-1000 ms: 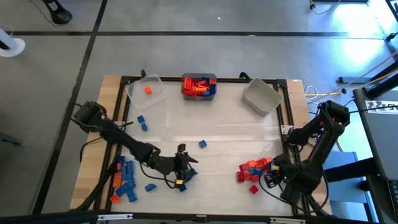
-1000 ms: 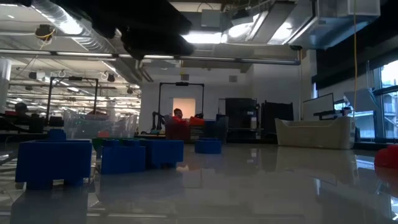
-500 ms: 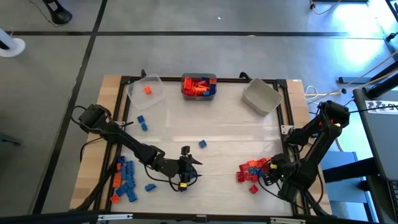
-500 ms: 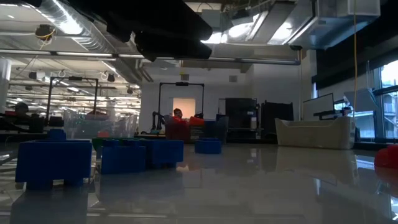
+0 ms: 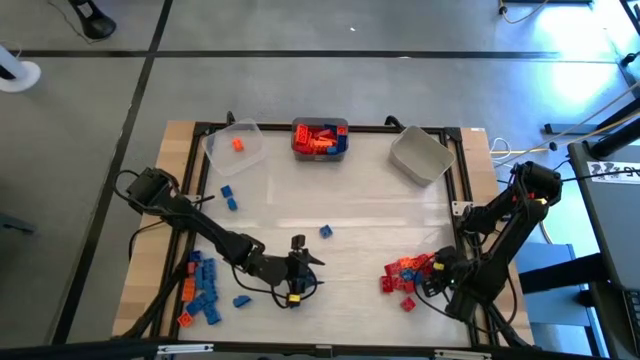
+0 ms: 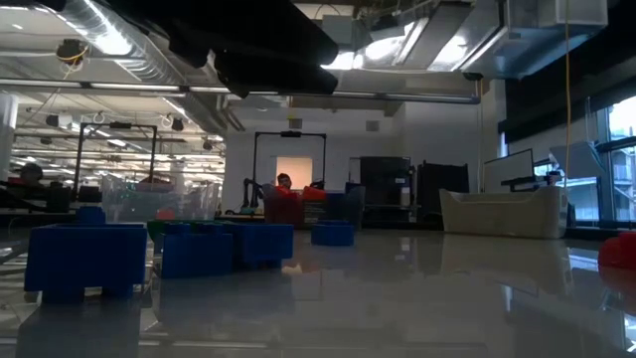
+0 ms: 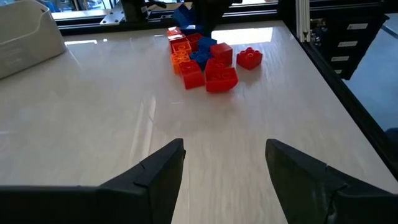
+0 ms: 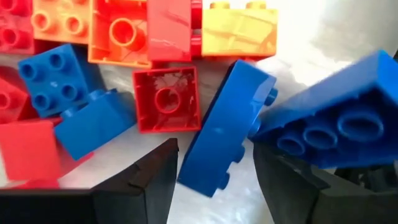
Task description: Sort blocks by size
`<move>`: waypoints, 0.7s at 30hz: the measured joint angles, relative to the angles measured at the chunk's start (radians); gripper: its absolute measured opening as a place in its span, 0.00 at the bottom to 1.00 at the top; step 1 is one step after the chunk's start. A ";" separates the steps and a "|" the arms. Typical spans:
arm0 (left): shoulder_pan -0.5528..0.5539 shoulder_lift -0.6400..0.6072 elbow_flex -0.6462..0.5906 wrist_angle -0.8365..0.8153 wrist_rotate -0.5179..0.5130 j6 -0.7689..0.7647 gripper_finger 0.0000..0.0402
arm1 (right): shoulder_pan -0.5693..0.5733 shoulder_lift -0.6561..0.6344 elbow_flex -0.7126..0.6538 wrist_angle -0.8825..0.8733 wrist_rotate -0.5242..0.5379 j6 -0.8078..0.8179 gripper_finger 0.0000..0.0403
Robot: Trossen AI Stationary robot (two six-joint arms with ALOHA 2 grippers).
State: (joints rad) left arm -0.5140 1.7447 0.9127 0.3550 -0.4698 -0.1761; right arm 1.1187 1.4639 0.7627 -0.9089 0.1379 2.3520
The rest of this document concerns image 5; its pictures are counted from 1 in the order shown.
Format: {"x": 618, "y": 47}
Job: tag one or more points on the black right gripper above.
{"x": 447, "y": 272}

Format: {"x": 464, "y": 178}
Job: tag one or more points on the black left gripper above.
{"x": 275, "y": 270}

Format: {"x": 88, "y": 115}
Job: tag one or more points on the blue small brick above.
{"x": 202, "y": 300}
{"x": 309, "y": 278}
{"x": 196, "y": 256}
{"x": 226, "y": 191}
{"x": 213, "y": 315}
{"x": 326, "y": 231}
{"x": 419, "y": 278}
{"x": 407, "y": 275}
{"x": 232, "y": 204}
{"x": 192, "y": 308}

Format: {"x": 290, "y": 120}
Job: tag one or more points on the red long brick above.
{"x": 323, "y": 133}
{"x": 305, "y": 149}

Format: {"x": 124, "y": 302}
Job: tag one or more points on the orange small brick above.
{"x": 416, "y": 262}
{"x": 405, "y": 263}
{"x": 238, "y": 145}
{"x": 186, "y": 319}

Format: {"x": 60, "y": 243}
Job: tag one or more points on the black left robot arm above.
{"x": 210, "y": 232}

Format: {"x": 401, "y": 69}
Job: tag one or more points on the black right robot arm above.
{"x": 505, "y": 235}

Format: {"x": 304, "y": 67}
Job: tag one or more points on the white mounting plate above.
{"x": 191, "y": 198}
{"x": 461, "y": 208}

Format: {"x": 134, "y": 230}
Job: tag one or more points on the dark grey plastic bin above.
{"x": 320, "y": 158}

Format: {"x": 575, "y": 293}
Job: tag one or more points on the clear plastic bin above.
{"x": 245, "y": 160}

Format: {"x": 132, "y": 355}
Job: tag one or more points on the white plastic bin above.
{"x": 422, "y": 155}

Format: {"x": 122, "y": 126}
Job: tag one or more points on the white printed label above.
{"x": 612, "y": 172}

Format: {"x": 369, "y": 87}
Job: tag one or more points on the black stand base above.
{"x": 95, "y": 22}

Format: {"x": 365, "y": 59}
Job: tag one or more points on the white round stand base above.
{"x": 20, "y": 75}

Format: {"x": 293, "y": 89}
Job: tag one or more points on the silver metal bracket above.
{"x": 185, "y": 348}
{"x": 462, "y": 355}

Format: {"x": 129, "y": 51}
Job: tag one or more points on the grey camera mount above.
{"x": 324, "y": 351}

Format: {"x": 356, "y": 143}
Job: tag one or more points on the black aluminium table frame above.
{"x": 370, "y": 129}

